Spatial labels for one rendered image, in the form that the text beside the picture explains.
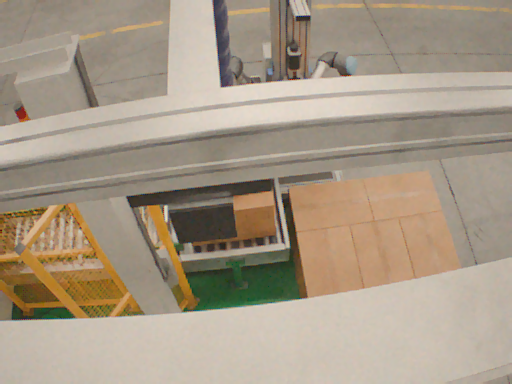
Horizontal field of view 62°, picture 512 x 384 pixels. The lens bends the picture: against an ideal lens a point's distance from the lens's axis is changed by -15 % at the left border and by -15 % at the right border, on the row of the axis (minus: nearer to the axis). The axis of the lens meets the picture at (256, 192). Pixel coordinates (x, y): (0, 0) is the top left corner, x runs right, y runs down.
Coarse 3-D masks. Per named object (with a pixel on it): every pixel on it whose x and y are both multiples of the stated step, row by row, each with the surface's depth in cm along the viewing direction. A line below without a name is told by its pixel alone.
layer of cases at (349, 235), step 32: (288, 192) 381; (320, 192) 378; (352, 192) 376; (384, 192) 375; (416, 192) 374; (320, 224) 362; (352, 224) 361; (384, 224) 359; (416, 224) 358; (320, 256) 347; (352, 256) 345; (384, 256) 344; (416, 256) 342; (448, 256) 340; (320, 288) 333; (352, 288) 331
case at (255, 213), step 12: (264, 192) 330; (240, 204) 325; (252, 204) 325; (264, 204) 325; (240, 216) 330; (252, 216) 332; (264, 216) 334; (240, 228) 343; (252, 228) 345; (264, 228) 347; (216, 240) 352; (228, 240) 354
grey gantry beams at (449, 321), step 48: (384, 288) 48; (432, 288) 47; (480, 288) 47; (0, 336) 45; (48, 336) 45; (96, 336) 46; (144, 336) 46; (192, 336) 46; (240, 336) 46; (288, 336) 45; (336, 336) 45; (384, 336) 45; (432, 336) 44; (480, 336) 44
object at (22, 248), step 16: (48, 224) 190; (80, 224) 215; (144, 224) 271; (160, 224) 281; (32, 240) 183; (80, 240) 219; (32, 256) 185; (64, 256) 211; (96, 256) 237; (176, 256) 320; (112, 272) 258; (48, 288) 211; (80, 288) 234; (64, 304) 222; (192, 304) 384
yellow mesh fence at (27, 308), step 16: (0, 224) 268; (96, 240) 295; (0, 256) 299; (16, 256) 299; (48, 256) 302; (0, 272) 320; (32, 272) 324; (0, 288) 335; (32, 288) 345; (112, 288) 356; (16, 304) 363; (32, 304) 370; (48, 304) 371; (80, 304) 372; (96, 304) 374
